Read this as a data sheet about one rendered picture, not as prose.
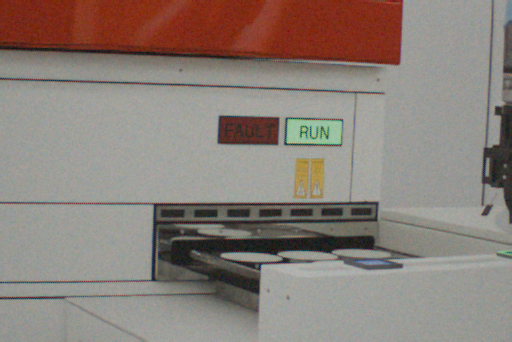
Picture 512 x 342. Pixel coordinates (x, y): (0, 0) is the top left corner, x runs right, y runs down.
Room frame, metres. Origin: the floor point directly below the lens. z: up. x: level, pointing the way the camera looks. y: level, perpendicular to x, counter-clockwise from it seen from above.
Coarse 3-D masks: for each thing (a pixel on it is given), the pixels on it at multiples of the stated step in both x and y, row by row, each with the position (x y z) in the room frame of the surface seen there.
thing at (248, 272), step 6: (192, 252) 2.13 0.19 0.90; (198, 252) 2.12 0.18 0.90; (198, 258) 2.11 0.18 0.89; (204, 258) 2.09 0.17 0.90; (210, 258) 2.08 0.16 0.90; (216, 258) 2.07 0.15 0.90; (210, 264) 2.09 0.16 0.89; (216, 264) 2.06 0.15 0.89; (222, 264) 2.04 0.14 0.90; (228, 264) 2.03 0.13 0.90; (234, 264) 2.02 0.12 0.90; (234, 270) 2.01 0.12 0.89; (240, 270) 1.99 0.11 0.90; (246, 270) 1.98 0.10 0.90; (252, 270) 1.97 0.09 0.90; (246, 276) 1.98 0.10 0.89; (252, 276) 1.96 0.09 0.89; (258, 276) 1.95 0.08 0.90
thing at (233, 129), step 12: (228, 120) 2.21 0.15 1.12; (240, 120) 2.23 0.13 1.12; (252, 120) 2.24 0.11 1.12; (264, 120) 2.25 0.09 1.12; (276, 120) 2.26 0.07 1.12; (228, 132) 2.21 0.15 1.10; (240, 132) 2.23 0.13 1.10; (252, 132) 2.24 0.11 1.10; (264, 132) 2.25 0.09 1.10; (276, 132) 2.26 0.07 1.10
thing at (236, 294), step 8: (216, 280) 2.18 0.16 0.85; (224, 280) 2.18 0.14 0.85; (216, 288) 2.18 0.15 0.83; (224, 288) 2.15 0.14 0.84; (232, 288) 2.13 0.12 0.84; (240, 288) 2.11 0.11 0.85; (248, 288) 2.11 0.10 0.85; (216, 296) 2.18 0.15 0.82; (224, 296) 2.15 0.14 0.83; (232, 296) 2.13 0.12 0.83; (240, 296) 2.11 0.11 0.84; (248, 296) 2.09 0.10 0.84; (256, 296) 2.06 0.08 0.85; (240, 304) 2.11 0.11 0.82; (248, 304) 2.09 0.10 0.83; (256, 304) 2.06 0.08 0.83
